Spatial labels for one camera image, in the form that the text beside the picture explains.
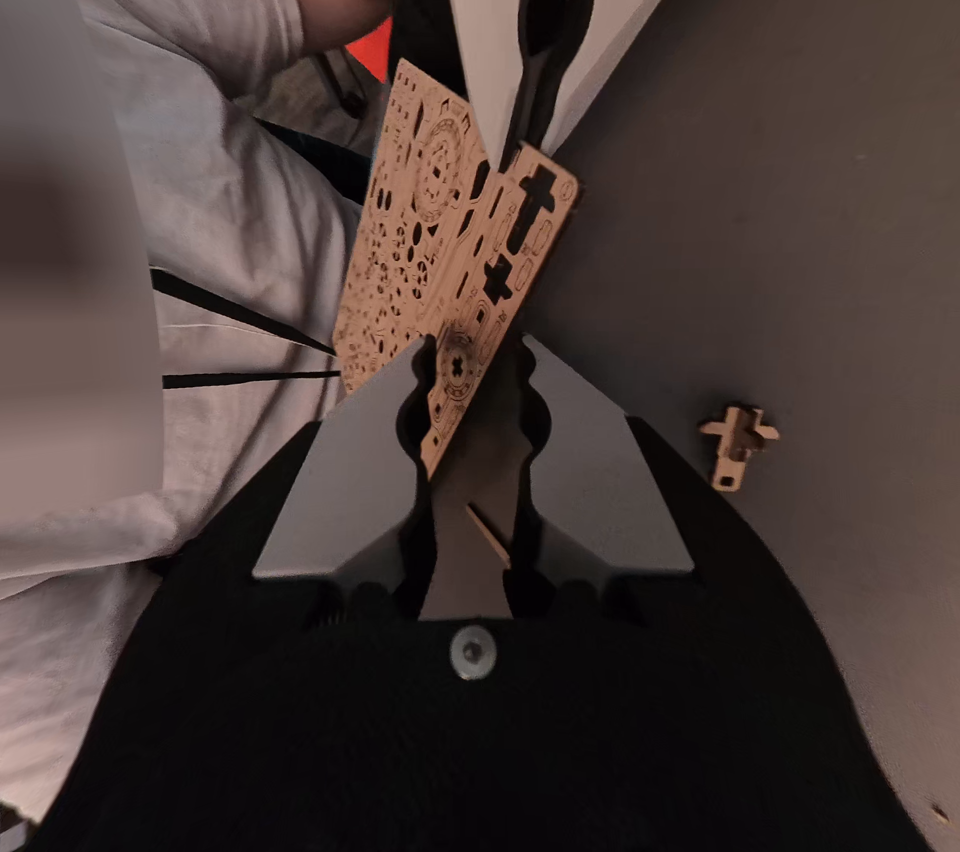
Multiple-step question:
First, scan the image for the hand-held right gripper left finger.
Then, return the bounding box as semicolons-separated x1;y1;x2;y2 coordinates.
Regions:
251;334;438;616

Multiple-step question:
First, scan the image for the black lanyard strap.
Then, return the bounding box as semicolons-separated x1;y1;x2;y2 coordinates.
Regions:
150;267;342;392

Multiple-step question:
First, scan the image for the small cross-shaped wooden part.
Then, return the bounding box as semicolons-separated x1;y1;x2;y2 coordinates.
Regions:
697;403;781;493

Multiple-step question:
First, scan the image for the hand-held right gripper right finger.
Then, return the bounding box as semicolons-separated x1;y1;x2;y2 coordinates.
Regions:
504;334;696;616

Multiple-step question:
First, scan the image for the person in white shirt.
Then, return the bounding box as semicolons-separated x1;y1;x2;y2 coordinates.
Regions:
0;42;376;823

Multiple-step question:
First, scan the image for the laser-cut wooden parts sheet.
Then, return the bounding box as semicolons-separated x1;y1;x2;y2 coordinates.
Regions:
332;58;583;482

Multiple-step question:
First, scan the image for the orange plastic piece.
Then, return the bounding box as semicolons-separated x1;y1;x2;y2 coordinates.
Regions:
343;16;396;85

